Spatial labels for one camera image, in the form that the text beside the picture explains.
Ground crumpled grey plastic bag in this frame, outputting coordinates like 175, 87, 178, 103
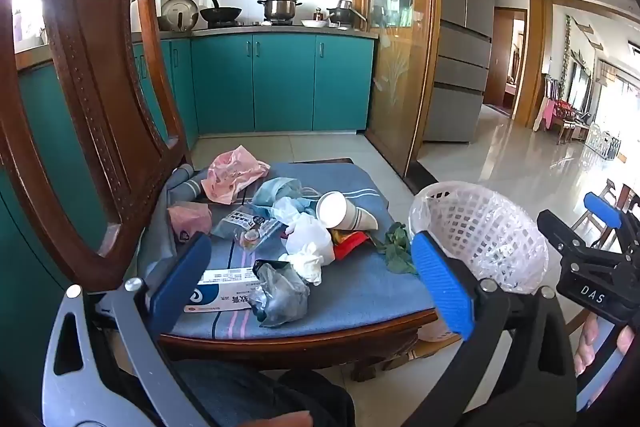
247, 259, 311, 328

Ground blue striped table cloth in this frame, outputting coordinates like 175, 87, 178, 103
137, 161, 442, 341

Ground person's dark trousers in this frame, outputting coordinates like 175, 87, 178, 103
100, 354, 357, 427

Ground grey refrigerator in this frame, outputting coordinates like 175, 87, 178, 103
422, 0, 496, 144

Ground white basket with plastic liner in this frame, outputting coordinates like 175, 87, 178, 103
467, 193, 550, 296

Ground wooden interior door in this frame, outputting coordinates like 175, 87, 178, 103
483, 6, 529, 110

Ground white and blue medicine box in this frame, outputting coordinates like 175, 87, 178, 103
182, 267, 267, 314

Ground crumpled white tissue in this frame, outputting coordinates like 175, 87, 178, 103
279, 242, 327, 286

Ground white plastic bag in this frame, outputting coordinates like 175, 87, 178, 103
284, 212, 335, 266

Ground red snack wrapper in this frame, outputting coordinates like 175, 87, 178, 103
329, 229, 371, 262

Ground teal kitchen base cabinets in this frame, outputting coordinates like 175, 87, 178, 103
0, 31, 379, 408

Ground person's left hand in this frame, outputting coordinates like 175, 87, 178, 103
234, 410, 315, 427

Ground green vegetable leaf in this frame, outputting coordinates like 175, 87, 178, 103
374, 221, 419, 276

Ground carved wooden chair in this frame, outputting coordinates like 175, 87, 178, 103
0, 0, 442, 384

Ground blue face mask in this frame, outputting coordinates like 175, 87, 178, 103
249, 177, 319, 217

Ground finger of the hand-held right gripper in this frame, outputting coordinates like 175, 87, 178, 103
584, 192, 632, 259
536, 208, 601, 264

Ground round steel pan lid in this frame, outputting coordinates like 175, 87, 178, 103
159, 0, 200, 32

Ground black wok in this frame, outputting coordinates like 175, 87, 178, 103
199, 0, 244, 26

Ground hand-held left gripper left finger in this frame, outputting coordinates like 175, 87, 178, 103
41, 232, 222, 427

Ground clear packet with black label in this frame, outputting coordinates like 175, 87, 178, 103
210, 206, 289, 254

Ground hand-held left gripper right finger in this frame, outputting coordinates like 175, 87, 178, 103
399, 231, 578, 427

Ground person's right hand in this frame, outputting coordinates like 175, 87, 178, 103
573, 312, 638, 379

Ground small crumpled pink bag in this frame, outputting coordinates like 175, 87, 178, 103
167, 202, 214, 244

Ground wooden framed glass door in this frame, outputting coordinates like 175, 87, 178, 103
364, 0, 442, 182

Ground striped white paper cup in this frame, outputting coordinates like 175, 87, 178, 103
315, 190, 380, 232

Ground stainless steel pot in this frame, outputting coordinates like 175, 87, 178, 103
257, 0, 304, 22

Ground large pink plastic bag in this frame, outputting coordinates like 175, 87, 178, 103
200, 145, 271, 207

